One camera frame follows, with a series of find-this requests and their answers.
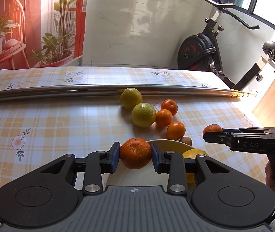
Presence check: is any brown kiwi fruit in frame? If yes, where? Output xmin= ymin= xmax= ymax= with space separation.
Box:
xmin=179 ymin=137 xmax=193 ymax=146

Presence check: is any green citrus fruit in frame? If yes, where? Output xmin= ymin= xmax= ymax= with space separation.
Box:
xmin=120 ymin=87 xmax=143 ymax=111
xmin=132 ymin=103 xmax=156 ymax=128

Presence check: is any orange mandarin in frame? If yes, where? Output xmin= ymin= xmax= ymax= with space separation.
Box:
xmin=166 ymin=121 xmax=186 ymax=140
xmin=120 ymin=138 xmax=152 ymax=169
xmin=161 ymin=99 xmax=178 ymax=116
xmin=155 ymin=109 xmax=173 ymax=127
xmin=202 ymin=124 xmax=222 ymax=135

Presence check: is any large yellow lemon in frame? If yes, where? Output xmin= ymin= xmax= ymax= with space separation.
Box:
xmin=183 ymin=149 xmax=208 ymax=190

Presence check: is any green citrus fruit far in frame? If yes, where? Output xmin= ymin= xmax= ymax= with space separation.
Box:
xmin=120 ymin=87 xmax=143 ymax=111

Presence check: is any black exercise bike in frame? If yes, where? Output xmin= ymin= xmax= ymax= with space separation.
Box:
xmin=177 ymin=0 xmax=275 ymax=91

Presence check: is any steel telescopic pole gold end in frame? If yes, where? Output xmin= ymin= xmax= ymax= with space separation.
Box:
xmin=0 ymin=84 xmax=257 ymax=102

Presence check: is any yellow bowl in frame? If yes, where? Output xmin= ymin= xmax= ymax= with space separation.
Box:
xmin=102 ymin=139 xmax=193 ymax=190

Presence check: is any printed room scene backdrop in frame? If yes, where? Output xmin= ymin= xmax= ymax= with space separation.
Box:
xmin=0 ymin=0 xmax=88 ymax=71

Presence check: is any yellow plaid floral tablecloth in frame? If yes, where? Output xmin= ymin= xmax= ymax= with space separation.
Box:
xmin=0 ymin=67 xmax=267 ymax=187

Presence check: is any green citrus fruit near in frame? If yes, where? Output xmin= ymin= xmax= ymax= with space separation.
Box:
xmin=132 ymin=103 xmax=156 ymax=128

